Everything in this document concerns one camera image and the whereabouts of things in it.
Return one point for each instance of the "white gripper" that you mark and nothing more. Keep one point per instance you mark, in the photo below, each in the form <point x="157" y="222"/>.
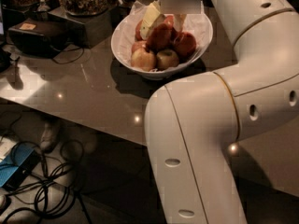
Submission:
<point x="151" y="22"/>

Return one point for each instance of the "large red top apple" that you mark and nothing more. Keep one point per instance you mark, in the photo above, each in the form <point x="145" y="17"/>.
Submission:
<point x="160" y="38"/>

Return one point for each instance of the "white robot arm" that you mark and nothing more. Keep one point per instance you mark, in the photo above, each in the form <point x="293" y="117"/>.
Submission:
<point x="191" y="121"/>

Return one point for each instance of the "red apple back right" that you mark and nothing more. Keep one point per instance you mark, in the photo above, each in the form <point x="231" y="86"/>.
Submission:
<point x="169" y="19"/>

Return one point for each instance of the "red apple back left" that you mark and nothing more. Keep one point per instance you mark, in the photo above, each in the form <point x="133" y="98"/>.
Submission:
<point x="137" y="31"/>

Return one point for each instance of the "white bowl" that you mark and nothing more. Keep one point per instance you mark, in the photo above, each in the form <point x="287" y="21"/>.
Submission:
<point x="162" y="73"/>

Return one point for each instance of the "pink apple left middle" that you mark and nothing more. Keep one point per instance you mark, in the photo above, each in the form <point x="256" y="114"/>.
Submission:
<point x="141" y="44"/>

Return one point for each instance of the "yellow-green apple front centre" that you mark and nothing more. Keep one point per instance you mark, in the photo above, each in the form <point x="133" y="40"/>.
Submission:
<point x="167" y="58"/>

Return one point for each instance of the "yellow-red apple front left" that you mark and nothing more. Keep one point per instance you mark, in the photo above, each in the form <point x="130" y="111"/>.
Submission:
<point x="144" y="60"/>

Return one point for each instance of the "white paper liner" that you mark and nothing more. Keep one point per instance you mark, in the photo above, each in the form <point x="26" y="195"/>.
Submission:
<point x="199" y="25"/>

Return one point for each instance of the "grey jar stand block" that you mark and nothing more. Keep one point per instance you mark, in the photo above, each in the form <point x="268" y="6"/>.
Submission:
<point x="85" y="31"/>

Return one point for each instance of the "metal scoop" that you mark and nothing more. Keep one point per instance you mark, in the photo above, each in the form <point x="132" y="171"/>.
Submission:
<point x="43" y="7"/>

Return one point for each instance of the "black box device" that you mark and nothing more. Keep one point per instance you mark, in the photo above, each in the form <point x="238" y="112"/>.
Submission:
<point x="39" y="38"/>

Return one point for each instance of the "white shoe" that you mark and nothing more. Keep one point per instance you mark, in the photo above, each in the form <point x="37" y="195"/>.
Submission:
<point x="50" y="136"/>

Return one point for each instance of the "blue box on floor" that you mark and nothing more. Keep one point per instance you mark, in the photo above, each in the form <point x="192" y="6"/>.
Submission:
<point x="16" y="166"/>

